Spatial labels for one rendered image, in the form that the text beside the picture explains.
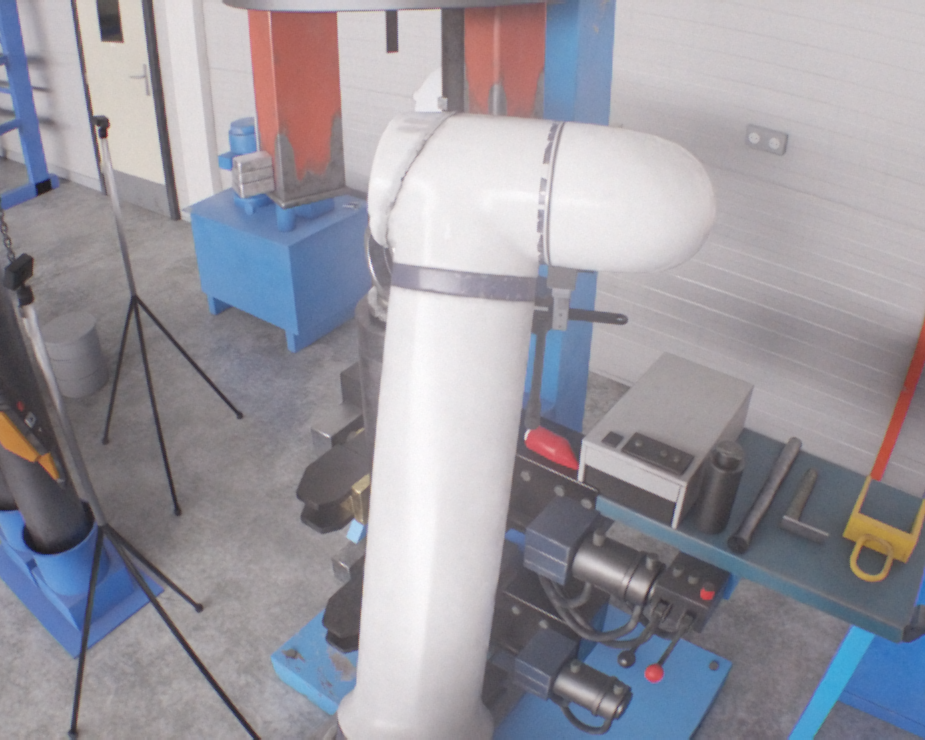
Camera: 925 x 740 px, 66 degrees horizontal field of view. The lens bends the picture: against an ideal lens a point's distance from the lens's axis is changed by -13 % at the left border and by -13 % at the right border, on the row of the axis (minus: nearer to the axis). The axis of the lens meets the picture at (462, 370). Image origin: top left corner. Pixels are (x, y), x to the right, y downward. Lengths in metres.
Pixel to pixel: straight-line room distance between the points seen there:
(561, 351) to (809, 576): 0.75
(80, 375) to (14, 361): 1.71
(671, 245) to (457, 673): 0.40
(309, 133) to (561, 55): 0.59
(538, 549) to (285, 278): 2.52
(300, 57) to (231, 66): 3.81
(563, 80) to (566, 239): 1.03
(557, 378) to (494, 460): 1.26
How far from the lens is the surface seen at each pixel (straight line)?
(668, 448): 1.64
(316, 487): 1.83
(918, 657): 2.62
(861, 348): 3.38
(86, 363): 4.11
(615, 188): 0.60
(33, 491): 2.67
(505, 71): 1.38
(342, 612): 2.18
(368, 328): 1.45
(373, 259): 1.48
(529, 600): 2.09
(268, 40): 1.19
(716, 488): 1.59
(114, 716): 2.79
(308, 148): 1.24
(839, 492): 1.87
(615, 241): 0.61
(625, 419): 1.71
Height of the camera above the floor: 2.22
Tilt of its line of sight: 34 degrees down
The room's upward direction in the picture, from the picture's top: straight up
